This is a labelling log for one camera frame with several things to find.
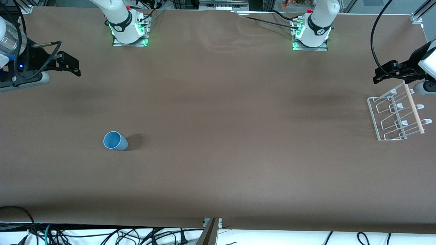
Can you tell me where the light blue plastic cup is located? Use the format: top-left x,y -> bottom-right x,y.
103,131 -> 129,151

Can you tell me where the orange background clutter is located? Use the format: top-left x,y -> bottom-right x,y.
281,0 -> 308,10

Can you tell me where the white power strip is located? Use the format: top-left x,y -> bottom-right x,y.
199,0 -> 249,11

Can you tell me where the aluminium profile beam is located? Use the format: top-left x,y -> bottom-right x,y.
196,218 -> 220,245

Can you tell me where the white wire cup rack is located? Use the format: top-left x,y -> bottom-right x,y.
367,80 -> 433,141

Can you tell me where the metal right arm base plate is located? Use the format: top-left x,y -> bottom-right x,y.
112,14 -> 151,47

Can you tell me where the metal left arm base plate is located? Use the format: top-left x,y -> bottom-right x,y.
292,17 -> 329,52

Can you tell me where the short black table cable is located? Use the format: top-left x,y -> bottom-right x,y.
270,10 -> 297,21

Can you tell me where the long black table cable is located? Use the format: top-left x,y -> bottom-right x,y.
232,11 -> 301,30

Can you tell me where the thick black floor cable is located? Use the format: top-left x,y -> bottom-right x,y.
0,206 -> 37,239

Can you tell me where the small metal edge bracket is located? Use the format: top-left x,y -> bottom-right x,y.
203,217 -> 223,228

